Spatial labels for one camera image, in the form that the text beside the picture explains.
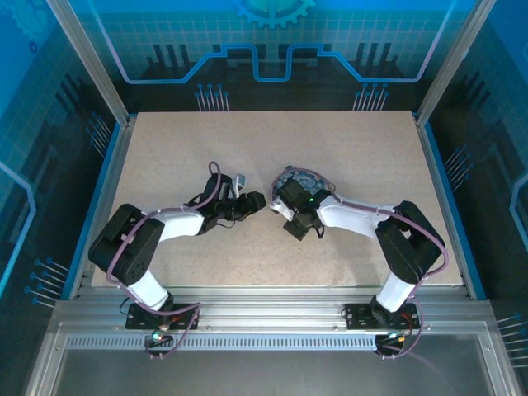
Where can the aluminium mounting beam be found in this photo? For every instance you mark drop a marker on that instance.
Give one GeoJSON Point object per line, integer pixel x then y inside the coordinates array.
{"type": "Point", "coordinates": [268, 307]}

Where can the aluminium frame post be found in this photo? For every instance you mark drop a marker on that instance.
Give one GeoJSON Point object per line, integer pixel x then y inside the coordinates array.
{"type": "Point", "coordinates": [453, 62]}
{"type": "Point", "coordinates": [92, 62]}

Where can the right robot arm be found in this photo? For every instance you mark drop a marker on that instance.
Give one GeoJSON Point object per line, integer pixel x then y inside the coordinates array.
{"type": "Point", "coordinates": [404, 247]}

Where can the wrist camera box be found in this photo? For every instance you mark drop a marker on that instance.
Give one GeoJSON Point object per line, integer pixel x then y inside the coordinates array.
{"type": "Point", "coordinates": [240, 182]}
{"type": "Point", "coordinates": [282, 208]}

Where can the grey metal tray frame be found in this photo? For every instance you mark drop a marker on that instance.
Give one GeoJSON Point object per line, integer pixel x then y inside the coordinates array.
{"type": "Point", "coordinates": [264, 371]}

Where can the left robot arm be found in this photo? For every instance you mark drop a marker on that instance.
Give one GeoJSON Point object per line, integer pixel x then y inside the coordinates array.
{"type": "Point", "coordinates": [128, 247]}

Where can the blue edge strip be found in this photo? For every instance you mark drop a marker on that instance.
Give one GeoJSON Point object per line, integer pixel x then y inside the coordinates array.
{"type": "Point", "coordinates": [92, 194]}
{"type": "Point", "coordinates": [451, 198]}

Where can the aluminium side rail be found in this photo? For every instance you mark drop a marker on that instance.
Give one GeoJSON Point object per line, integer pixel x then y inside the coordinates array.
{"type": "Point", "coordinates": [103, 194]}
{"type": "Point", "coordinates": [441, 198]}

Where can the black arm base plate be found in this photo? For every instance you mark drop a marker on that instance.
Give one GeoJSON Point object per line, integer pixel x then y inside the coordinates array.
{"type": "Point", "coordinates": [354, 317]}
{"type": "Point", "coordinates": [140, 317]}

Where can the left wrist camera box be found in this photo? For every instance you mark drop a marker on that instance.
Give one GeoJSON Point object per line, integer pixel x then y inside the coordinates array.
{"type": "Point", "coordinates": [240, 182]}

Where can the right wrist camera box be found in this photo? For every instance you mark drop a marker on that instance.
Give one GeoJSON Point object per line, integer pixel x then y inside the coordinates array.
{"type": "Point", "coordinates": [282, 208]}

